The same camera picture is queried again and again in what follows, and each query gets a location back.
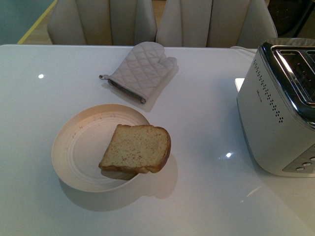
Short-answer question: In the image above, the white power cable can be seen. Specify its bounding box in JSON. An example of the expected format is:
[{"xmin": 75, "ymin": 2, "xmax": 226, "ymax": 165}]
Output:
[{"xmin": 230, "ymin": 45, "xmax": 258, "ymax": 55}]

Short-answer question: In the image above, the slice of toast bread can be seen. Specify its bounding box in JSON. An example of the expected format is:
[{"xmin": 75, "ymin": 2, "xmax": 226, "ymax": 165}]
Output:
[{"xmin": 98, "ymin": 124, "xmax": 171, "ymax": 174}]

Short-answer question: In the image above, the silver toaster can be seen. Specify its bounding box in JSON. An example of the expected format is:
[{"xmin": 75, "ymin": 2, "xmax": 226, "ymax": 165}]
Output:
[{"xmin": 237, "ymin": 38, "xmax": 315, "ymax": 177}]

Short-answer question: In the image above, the beige chair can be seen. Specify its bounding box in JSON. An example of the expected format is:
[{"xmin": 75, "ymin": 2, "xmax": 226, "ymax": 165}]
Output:
[
  {"xmin": 156, "ymin": 0, "xmax": 278, "ymax": 48},
  {"xmin": 47, "ymin": 0, "xmax": 157, "ymax": 46}
]

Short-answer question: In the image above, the beige right chair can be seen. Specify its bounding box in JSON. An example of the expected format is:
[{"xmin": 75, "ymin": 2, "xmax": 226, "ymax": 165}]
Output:
[{"xmin": 156, "ymin": 0, "xmax": 278, "ymax": 48}]

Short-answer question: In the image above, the grey quilted oven mitt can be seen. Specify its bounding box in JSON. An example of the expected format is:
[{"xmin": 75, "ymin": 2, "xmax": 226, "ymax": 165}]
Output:
[{"xmin": 99, "ymin": 42, "xmax": 177, "ymax": 104}]

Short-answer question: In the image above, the beige left chair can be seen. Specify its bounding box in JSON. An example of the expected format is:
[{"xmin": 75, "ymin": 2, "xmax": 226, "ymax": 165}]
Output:
[{"xmin": 47, "ymin": 0, "xmax": 157, "ymax": 46}]

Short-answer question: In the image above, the beige round plate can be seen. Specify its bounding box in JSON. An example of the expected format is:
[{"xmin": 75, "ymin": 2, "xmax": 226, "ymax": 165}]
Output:
[{"xmin": 52, "ymin": 104, "xmax": 149, "ymax": 193}]

